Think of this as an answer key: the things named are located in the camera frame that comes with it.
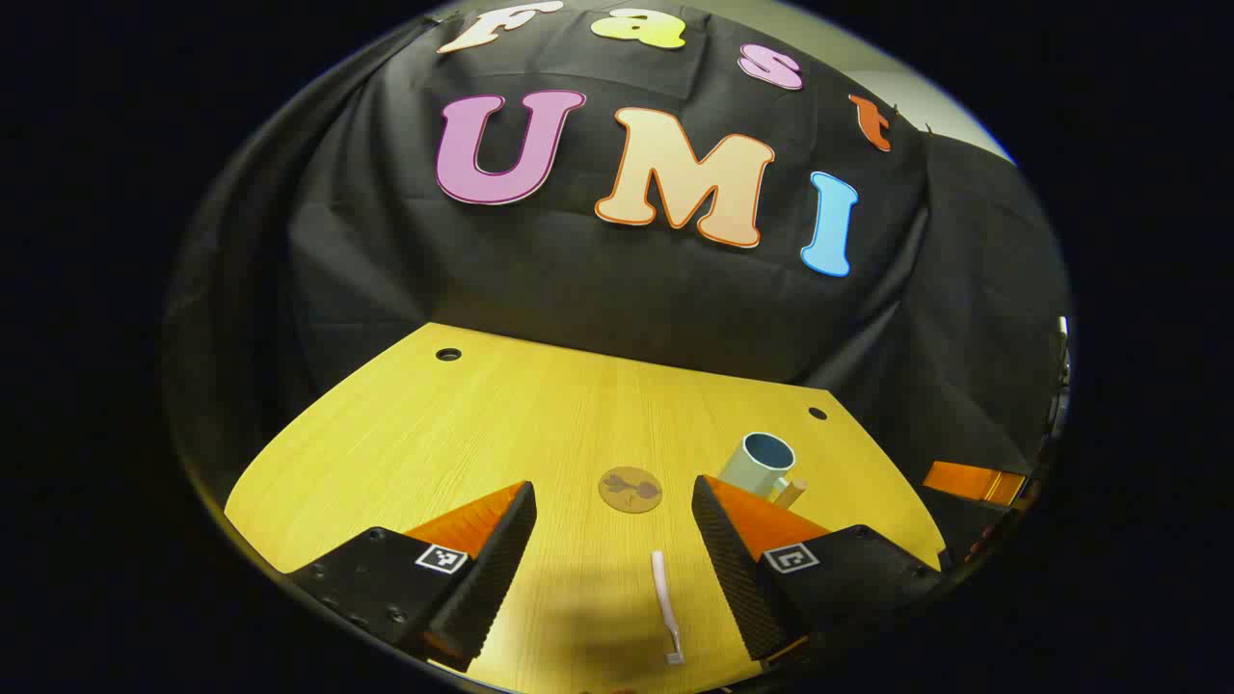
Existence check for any yellow wooden desktop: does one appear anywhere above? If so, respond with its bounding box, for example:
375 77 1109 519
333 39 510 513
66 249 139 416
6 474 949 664
224 322 948 694

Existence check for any pale green cup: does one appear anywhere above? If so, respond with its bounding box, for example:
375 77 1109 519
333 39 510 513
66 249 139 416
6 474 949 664
718 432 797 497

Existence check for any black backdrop cloth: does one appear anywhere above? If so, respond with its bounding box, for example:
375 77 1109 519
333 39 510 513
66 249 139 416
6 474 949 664
164 0 1071 541

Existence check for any round wooden coaster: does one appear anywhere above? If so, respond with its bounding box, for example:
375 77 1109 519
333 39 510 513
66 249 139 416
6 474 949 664
598 467 664 515

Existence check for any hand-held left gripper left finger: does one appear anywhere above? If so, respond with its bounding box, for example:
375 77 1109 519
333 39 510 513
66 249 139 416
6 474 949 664
286 480 538 674

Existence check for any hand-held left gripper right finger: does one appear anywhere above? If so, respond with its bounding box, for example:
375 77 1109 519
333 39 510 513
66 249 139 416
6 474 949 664
691 474 951 666

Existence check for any pale pink toothbrush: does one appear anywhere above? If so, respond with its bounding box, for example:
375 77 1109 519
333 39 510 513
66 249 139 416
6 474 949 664
650 550 686 666

